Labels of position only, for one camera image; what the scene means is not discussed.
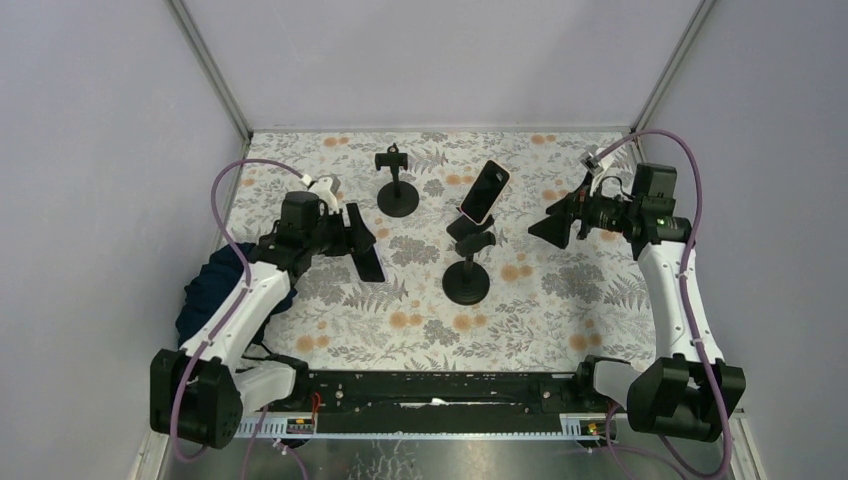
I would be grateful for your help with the floral table mat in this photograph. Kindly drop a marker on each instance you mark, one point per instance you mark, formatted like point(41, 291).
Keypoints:
point(546, 308)

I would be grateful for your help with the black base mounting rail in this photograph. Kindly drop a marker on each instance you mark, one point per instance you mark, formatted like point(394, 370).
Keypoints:
point(371, 403)

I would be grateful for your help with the dark blue cloth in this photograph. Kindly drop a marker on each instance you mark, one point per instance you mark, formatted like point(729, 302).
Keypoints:
point(208, 290)

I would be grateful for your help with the far black round-base stand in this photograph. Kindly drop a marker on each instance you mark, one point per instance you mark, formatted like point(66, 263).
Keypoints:
point(398, 198)

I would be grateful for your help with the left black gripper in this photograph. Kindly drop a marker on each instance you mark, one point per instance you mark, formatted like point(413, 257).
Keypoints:
point(348, 237)

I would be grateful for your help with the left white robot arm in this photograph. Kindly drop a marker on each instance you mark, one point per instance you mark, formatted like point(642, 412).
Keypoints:
point(197, 392)

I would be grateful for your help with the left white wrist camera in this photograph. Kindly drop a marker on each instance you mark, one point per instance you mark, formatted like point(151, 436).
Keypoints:
point(326, 188)

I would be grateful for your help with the black round-base phone stand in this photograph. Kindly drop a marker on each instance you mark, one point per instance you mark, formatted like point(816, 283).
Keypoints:
point(467, 282)

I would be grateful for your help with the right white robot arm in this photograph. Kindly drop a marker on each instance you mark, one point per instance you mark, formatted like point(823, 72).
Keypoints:
point(689, 385)

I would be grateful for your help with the black folding phone stand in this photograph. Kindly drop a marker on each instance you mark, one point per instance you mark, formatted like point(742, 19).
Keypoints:
point(463, 227)

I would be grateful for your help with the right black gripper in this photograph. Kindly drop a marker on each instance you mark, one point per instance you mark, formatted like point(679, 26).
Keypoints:
point(555, 229)

